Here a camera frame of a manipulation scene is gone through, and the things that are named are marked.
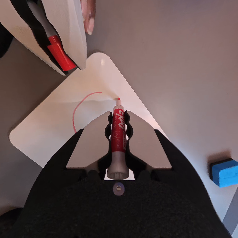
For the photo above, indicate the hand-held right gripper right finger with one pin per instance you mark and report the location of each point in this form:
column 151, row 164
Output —
column 146, row 146

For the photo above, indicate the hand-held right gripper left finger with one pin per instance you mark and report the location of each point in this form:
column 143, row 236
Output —
column 87, row 146

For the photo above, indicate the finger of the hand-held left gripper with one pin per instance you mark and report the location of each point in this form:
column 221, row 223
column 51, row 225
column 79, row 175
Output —
column 18, row 27
column 68, row 27

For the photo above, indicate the red marker cap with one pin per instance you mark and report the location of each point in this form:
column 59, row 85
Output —
column 61, row 55

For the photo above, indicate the red dry erase marker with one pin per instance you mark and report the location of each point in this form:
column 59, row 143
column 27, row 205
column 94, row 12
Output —
column 118, row 130

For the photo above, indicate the white whiteboard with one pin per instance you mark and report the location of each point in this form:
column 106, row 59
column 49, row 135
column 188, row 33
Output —
column 55, row 120

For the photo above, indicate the blue whiteboard eraser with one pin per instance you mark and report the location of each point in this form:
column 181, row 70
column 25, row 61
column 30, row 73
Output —
column 223, row 173

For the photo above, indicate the person's left hand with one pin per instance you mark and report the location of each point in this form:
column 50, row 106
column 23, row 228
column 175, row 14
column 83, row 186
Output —
column 89, row 14

